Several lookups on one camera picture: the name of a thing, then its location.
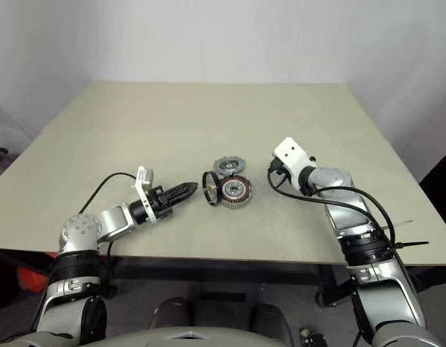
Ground orange object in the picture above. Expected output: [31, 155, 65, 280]
[18, 267, 48, 294]

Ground motor stator with copper windings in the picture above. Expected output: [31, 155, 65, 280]
[217, 174, 253, 210]

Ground dark rounded knee shape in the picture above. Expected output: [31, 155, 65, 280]
[249, 302, 292, 332]
[153, 296, 197, 332]

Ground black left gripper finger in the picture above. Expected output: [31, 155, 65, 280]
[168, 187, 200, 207]
[164, 181, 200, 200]

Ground small black and white device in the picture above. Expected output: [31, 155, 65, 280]
[298, 326, 327, 347]

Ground grey robot torso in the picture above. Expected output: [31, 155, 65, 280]
[99, 320, 306, 347]

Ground black rotor ring silver spokes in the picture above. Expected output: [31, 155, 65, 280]
[202, 170, 223, 206]

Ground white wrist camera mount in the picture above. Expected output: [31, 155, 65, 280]
[273, 137, 316, 192]
[130, 166, 162, 221]

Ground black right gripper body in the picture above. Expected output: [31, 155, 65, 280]
[268, 155, 289, 184]

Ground grey toothed gear disc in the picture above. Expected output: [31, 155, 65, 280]
[212, 155, 247, 175]

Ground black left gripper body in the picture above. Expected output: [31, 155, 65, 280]
[148, 186, 175, 218]

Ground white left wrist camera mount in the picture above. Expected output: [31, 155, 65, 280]
[130, 166, 162, 221]

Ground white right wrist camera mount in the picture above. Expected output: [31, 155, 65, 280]
[273, 137, 316, 192]

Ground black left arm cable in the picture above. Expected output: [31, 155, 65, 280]
[79, 172, 137, 294]

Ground black table frame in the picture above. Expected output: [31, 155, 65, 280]
[0, 249, 356, 308]

